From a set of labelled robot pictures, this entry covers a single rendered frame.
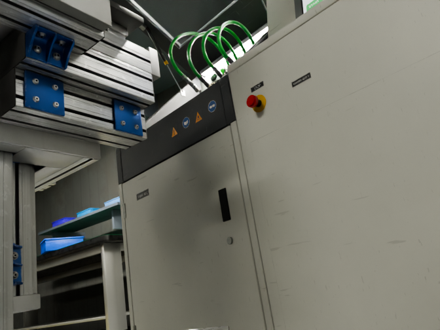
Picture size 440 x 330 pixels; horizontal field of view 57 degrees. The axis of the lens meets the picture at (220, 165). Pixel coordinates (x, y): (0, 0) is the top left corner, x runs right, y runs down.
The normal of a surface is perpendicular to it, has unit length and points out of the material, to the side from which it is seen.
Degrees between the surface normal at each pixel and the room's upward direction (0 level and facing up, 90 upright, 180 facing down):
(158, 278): 90
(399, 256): 90
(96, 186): 90
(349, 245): 90
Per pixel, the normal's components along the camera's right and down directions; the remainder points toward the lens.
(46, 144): 0.77, -0.30
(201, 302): -0.72, -0.10
